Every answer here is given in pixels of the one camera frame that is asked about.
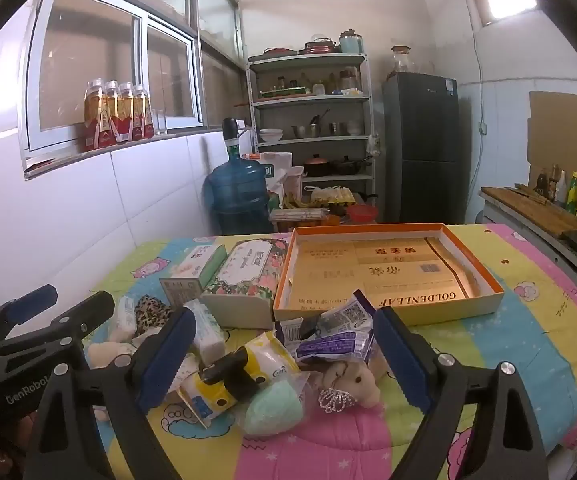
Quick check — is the printed blanket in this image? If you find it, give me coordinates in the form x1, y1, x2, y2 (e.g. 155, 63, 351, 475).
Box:
81, 222, 577, 480

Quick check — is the clear food box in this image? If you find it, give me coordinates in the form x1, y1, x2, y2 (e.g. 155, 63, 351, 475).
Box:
270, 208, 329, 233

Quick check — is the cardboard sheet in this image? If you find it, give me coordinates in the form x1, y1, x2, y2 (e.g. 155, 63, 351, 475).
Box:
527, 91, 577, 196

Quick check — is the wooden cutting board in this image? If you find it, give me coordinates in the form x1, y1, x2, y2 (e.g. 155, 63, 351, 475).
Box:
481, 186, 577, 239

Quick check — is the orange cardboard box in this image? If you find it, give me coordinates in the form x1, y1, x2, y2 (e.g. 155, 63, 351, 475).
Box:
272, 222, 505, 328

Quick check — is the purple wet wipes packet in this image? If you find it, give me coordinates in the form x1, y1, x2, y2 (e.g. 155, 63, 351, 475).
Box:
278, 289, 376, 366

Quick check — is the metal shelf rack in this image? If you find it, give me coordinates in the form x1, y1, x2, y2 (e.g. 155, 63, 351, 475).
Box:
246, 51, 376, 221

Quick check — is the leopard print cloth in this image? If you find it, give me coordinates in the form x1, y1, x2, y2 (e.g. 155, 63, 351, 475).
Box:
133, 295, 174, 341

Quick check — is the metal kitchen counter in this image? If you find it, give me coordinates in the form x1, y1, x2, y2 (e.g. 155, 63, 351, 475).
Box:
478, 195, 577, 306

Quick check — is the black pot with red lid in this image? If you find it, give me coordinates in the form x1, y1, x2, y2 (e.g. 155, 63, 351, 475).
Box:
303, 155, 331, 177

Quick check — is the black water pump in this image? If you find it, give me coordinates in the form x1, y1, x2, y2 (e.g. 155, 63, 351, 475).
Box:
222, 117, 242, 156

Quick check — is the egg tray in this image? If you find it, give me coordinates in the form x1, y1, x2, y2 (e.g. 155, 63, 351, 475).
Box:
311, 186, 356, 207

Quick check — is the glass jar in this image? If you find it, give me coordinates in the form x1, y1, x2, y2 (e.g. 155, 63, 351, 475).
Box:
391, 45, 416, 76

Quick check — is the red plastic basket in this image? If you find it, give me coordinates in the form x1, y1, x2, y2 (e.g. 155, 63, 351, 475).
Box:
347, 203, 376, 224

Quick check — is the dark fridge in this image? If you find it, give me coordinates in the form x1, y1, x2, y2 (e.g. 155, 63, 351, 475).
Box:
382, 71, 460, 225

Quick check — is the pink plush bear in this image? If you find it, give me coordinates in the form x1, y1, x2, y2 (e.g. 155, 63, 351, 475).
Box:
301, 360, 388, 416

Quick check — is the white tissue pack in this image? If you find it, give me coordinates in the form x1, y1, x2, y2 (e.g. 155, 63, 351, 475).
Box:
183, 299, 226, 366

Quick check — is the blue water jug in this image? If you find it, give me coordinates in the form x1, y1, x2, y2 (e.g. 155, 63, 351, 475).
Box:
206, 152, 270, 236

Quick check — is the floral tissue box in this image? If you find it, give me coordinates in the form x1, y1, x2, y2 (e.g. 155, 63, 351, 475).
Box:
201, 237, 289, 330

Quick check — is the pink plastic container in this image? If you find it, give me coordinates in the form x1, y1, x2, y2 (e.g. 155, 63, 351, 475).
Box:
286, 166, 305, 196

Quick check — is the white green bag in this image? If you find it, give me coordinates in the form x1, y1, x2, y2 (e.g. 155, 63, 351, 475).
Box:
257, 152, 293, 192

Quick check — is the green tissue box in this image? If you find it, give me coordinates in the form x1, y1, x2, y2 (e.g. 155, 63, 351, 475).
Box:
159, 244, 228, 306

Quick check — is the yellow white packet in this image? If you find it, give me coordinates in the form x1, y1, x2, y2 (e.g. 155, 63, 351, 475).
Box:
176, 332, 301, 428

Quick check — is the row of condiment bottles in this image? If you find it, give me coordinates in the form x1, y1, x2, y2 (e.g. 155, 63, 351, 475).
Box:
535, 164, 577, 222

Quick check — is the mint green puff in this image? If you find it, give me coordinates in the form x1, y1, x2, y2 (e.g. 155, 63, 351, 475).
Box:
233, 377, 310, 438

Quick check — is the sliding window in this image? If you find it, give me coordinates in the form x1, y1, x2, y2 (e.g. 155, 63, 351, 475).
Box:
18, 0, 242, 153

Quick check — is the black wok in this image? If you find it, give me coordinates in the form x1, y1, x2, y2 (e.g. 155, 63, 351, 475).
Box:
331, 156, 373, 176

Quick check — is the teal canister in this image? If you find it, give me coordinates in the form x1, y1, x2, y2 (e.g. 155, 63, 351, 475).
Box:
339, 29, 364, 54

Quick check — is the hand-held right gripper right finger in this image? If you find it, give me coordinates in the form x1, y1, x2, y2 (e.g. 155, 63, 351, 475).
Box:
372, 305, 549, 480

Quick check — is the beige plush ball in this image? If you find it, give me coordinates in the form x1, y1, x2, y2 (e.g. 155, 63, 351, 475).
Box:
88, 342, 135, 373

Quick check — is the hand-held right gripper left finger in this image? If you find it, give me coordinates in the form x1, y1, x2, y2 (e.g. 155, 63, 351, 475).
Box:
23, 305, 198, 480

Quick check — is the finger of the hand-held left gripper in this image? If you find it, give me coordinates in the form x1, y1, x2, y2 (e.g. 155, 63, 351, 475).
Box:
0, 284, 60, 334
43, 290, 117, 344

